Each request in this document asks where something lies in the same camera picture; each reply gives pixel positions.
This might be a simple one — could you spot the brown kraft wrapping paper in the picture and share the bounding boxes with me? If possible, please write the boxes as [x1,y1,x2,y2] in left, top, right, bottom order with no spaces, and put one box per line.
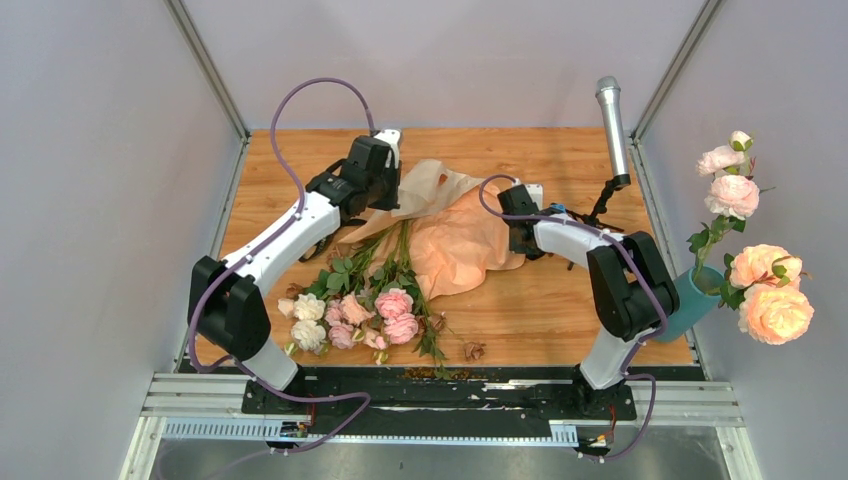
[339,159,524,299]

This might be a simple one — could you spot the rose bouquet with green leaves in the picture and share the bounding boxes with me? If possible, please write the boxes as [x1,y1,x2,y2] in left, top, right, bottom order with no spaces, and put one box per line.
[278,220,456,380]

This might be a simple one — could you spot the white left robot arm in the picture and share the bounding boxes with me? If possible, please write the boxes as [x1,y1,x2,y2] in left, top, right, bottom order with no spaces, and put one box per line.
[188,129,402,413]

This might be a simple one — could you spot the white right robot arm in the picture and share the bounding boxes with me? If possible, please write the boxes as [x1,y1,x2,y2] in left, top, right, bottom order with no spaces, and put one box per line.
[497,183,680,418]

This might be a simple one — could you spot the teal ceramic vase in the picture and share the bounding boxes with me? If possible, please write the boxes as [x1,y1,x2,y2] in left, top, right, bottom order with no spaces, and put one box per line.
[655,266,724,343]

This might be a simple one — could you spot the peach roses in vase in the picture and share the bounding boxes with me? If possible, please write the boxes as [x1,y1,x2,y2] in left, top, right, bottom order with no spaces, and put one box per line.
[683,130,815,345]

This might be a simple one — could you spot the silver microphone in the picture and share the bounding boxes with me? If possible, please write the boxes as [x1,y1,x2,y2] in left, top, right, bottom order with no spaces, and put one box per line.
[595,76,631,190]

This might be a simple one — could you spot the dried brown rose head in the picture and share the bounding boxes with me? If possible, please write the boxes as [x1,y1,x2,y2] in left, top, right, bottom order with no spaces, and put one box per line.
[462,341,486,362]

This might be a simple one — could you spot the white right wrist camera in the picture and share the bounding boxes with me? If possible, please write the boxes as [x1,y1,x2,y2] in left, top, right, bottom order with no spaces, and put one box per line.
[524,183,545,210]

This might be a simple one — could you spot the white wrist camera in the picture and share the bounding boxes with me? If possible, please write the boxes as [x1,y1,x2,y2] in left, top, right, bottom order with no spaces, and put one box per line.
[372,129,403,170]
[524,183,545,210]

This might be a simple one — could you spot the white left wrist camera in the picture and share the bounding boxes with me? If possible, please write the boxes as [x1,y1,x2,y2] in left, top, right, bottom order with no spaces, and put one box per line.
[372,129,403,170]

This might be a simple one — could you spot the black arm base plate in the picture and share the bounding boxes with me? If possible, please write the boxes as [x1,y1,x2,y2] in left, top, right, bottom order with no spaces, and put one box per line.
[241,366,637,437]

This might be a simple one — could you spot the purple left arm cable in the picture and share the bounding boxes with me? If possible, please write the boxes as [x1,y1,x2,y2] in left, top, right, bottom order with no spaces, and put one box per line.
[186,78,378,454]

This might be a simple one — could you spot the white slotted cable duct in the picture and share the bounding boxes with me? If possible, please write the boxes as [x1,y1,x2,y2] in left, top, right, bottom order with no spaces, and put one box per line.
[161,418,579,447]

